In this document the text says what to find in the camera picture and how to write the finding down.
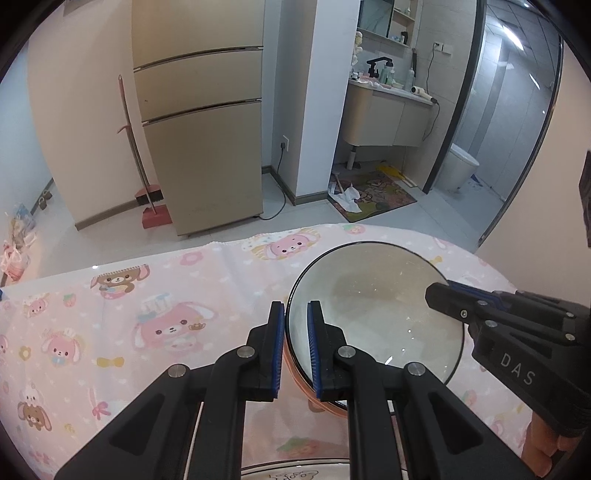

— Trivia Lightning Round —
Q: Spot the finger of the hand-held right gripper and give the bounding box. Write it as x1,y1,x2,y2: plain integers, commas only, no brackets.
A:
425,281,579,344
446,280,579,320

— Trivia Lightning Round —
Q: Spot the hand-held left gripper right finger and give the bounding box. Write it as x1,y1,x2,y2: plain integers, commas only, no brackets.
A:
307,300,539,480

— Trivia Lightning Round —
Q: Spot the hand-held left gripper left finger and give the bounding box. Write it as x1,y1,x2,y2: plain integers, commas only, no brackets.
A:
54,301,287,480

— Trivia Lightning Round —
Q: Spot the white bowl with dark rim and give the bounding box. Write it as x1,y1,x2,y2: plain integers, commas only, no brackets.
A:
284,242,465,407

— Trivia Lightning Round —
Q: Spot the white plate with gold rim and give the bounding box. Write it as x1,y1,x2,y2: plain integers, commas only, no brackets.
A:
240,457,409,480

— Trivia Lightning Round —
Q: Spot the person's right hand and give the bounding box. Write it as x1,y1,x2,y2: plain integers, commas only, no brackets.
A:
526,410,585,480

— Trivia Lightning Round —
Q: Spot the pink cartoon printed tablecloth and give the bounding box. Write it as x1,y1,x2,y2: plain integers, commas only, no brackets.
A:
0,223,555,480

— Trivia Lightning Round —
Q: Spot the patterned bath mat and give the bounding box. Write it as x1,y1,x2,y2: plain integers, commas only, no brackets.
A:
329,171,418,223

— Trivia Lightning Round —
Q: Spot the white toilet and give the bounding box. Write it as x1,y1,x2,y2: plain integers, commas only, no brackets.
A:
436,143,479,193

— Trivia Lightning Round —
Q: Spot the white crumpled cloth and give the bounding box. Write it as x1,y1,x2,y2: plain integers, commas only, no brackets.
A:
328,182,363,214

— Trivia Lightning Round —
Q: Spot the red dustpan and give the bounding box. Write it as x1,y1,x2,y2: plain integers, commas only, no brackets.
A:
141,203,173,230

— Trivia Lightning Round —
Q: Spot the black framed glass door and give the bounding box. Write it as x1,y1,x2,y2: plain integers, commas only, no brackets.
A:
422,0,565,247

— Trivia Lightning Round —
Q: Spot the beige vanity cabinet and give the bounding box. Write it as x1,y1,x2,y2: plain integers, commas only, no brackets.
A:
339,78,437,148

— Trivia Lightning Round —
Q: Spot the white hair dryer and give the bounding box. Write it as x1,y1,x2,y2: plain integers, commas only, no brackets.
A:
411,84,440,105

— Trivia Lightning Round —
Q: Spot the beige three-door fridge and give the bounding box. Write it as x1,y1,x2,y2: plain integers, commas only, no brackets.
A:
131,0,265,238

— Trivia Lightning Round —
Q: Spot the black faucet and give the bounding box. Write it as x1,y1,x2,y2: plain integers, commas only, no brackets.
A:
366,56,393,84

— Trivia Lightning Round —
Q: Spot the pink white plastic bag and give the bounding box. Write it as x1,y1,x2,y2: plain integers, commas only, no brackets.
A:
0,231,31,283

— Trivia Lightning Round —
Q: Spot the clear plastic bag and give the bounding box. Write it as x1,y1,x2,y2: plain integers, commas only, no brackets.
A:
11,203,37,232

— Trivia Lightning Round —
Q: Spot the mirror cabinet with shelves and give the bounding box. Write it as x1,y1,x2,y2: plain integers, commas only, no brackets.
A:
358,0,423,47

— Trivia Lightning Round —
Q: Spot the black power cable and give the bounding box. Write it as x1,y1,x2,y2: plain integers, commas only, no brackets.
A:
257,143,288,220

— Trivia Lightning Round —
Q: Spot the red handled broom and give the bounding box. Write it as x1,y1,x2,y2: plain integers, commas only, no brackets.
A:
117,74,164,206

